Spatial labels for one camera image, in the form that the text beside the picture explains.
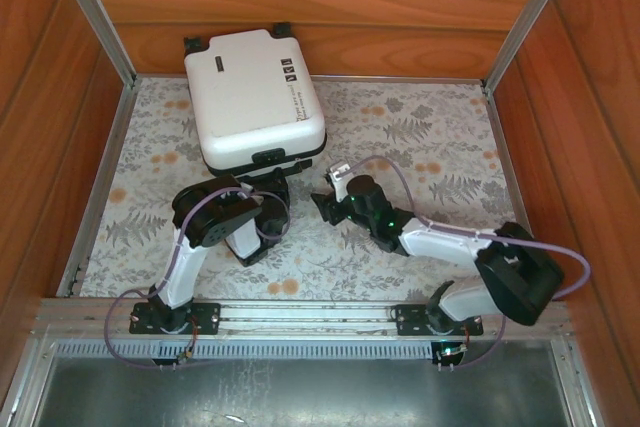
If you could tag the white hard-shell suitcase black wheels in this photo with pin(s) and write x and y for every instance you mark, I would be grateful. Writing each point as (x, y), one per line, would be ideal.
(250, 92)

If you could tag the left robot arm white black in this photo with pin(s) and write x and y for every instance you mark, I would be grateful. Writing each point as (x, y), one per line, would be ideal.
(185, 272)

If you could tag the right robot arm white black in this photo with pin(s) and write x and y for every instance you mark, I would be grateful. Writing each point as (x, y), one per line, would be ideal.
(450, 239)

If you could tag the floral print tablecloth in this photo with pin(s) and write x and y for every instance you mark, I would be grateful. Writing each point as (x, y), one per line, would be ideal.
(400, 147)

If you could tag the small controller board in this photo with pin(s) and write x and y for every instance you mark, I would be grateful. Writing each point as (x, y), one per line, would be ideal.
(450, 351)
(185, 354)

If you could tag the grey metal sheet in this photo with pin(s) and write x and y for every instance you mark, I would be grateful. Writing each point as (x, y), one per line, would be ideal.
(300, 392)

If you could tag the aluminium mounting rail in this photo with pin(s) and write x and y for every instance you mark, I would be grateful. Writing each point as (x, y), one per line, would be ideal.
(305, 314)

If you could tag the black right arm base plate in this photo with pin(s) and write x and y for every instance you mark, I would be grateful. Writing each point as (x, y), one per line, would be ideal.
(412, 319)

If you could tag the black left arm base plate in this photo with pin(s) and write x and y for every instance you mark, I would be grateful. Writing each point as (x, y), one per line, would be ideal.
(205, 319)

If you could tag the aluminium frame post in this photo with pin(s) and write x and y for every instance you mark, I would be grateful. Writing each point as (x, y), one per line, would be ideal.
(530, 12)
(95, 7)

